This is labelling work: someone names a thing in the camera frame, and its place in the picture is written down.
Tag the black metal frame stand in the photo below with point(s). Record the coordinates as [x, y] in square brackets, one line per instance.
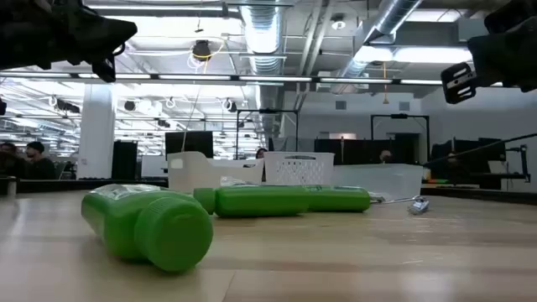
[400, 116]
[267, 111]

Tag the silver smooth air duct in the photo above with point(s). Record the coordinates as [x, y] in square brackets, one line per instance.
[394, 17]

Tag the silver ribbed air duct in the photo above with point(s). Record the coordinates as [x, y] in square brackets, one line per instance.
[263, 29]

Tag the slim green bottle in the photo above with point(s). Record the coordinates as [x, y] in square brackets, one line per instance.
[260, 201]
[340, 199]

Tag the large green bottle ribbed cap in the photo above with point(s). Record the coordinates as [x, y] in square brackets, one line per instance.
[126, 222]

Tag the long white light bar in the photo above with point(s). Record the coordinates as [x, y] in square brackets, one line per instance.
[272, 78]

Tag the black cabinet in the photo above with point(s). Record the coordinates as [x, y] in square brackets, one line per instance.
[124, 159]

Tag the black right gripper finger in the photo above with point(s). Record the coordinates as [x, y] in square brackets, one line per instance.
[486, 54]
[512, 14]

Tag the white square column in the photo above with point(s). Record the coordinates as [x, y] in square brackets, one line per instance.
[96, 130]

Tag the person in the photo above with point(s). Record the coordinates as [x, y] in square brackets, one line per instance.
[386, 156]
[261, 153]
[38, 163]
[8, 161]
[451, 159]

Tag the small silver cup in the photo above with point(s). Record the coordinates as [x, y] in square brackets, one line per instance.
[11, 186]

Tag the small silver nail clipper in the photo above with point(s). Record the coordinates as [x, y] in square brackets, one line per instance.
[419, 206]

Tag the black table border strip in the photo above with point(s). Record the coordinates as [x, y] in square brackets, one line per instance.
[63, 185]
[482, 194]

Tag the thin silver metal tool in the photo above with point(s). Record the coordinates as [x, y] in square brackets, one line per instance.
[390, 201]

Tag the white lattice plastic basket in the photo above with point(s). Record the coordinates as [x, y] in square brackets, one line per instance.
[298, 172]

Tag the small black monitor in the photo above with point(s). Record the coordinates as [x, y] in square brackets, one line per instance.
[493, 147]

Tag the wide black monitor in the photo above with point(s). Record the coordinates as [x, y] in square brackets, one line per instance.
[455, 151]

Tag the clear plastic container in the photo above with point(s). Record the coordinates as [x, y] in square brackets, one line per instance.
[386, 178]

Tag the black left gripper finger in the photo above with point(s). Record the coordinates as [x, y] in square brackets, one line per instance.
[109, 24]
[100, 45]

